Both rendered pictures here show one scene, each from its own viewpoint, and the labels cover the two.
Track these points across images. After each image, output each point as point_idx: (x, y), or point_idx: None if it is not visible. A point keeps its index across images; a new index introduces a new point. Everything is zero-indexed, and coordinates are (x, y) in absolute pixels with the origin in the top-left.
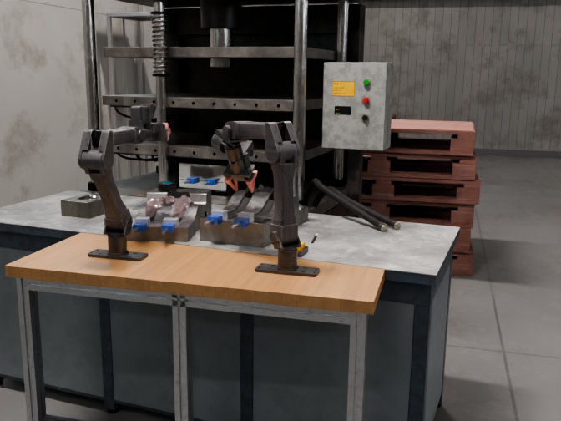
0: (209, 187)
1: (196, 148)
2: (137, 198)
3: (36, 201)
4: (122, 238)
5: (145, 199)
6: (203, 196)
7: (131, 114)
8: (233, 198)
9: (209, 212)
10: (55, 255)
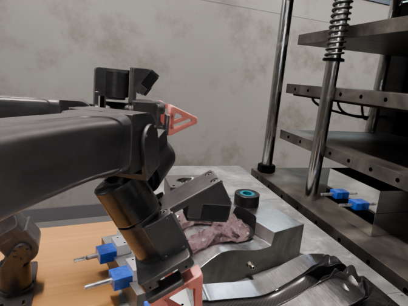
0: (354, 210)
1: (352, 155)
2: (268, 193)
3: (190, 168)
4: (4, 272)
5: (273, 198)
6: (270, 234)
7: (93, 79)
8: (285, 267)
9: (289, 257)
10: None
